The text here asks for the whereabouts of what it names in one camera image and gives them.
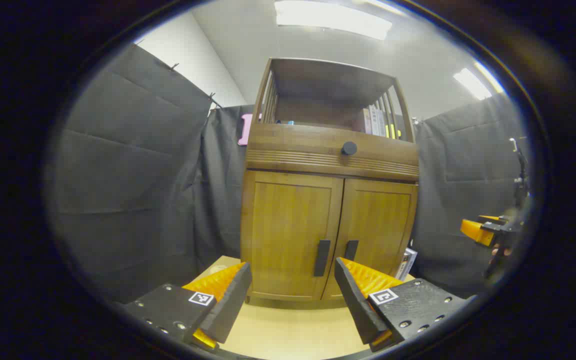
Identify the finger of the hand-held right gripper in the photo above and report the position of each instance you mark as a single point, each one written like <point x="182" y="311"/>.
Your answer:
<point x="492" y="218"/>
<point x="475" y="231"/>

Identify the white upright shelf book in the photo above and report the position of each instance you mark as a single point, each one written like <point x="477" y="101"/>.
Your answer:
<point x="374" y="120"/>

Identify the wooden cabinet door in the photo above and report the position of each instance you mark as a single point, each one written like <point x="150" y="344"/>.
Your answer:
<point x="378" y="225"/>
<point x="283" y="230"/>

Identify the black backdrop cloth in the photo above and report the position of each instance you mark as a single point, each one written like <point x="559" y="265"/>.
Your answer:
<point x="128" y="175"/>

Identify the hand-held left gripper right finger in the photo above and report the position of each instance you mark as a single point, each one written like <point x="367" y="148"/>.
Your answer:
<point x="355" y="305"/>

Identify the white plastic bag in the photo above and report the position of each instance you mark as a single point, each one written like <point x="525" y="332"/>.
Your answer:
<point x="217" y="269"/>

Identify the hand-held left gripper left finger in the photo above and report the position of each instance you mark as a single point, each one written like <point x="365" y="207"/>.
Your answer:
<point x="230" y="305"/>

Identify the round black drawer knob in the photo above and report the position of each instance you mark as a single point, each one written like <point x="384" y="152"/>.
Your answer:
<point x="349" y="148"/>

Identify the large ceiling light panel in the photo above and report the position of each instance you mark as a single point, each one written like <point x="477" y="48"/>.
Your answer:
<point x="333" y="19"/>

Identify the wooden double-door shoe cabinet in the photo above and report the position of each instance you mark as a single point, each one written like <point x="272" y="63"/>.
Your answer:
<point x="293" y="145"/>

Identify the grey-spined leaning book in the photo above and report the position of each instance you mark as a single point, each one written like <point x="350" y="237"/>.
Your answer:
<point x="409" y="262"/>

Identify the small ceiling light panel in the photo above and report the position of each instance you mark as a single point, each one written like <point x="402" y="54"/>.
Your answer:
<point x="475" y="82"/>

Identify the white leaning book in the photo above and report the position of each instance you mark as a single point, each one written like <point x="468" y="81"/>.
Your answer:
<point x="399" y="271"/>

